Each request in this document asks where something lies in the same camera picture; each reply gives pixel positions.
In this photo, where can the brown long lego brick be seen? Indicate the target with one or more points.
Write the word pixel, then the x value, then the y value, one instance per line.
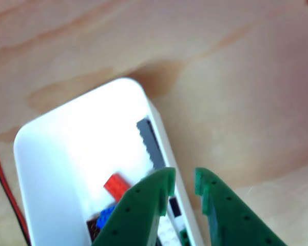
pixel 93 229

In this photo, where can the white plastic bin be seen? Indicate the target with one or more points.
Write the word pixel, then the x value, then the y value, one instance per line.
pixel 54 153

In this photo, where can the green lego brick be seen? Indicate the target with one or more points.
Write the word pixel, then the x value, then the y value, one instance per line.
pixel 185 238

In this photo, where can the dark grey long lego brick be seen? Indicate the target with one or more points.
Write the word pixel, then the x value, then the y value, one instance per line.
pixel 152 146

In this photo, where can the blue 2x2 lego brick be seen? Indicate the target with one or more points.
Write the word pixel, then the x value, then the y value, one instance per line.
pixel 105 215

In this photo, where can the white long lego plate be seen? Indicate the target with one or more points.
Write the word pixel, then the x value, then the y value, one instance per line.
pixel 168 232

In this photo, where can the small black lego brick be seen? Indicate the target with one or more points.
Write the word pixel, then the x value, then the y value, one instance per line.
pixel 175 206

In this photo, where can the red 2x4 lego brick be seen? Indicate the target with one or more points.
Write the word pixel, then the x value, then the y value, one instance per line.
pixel 116 185

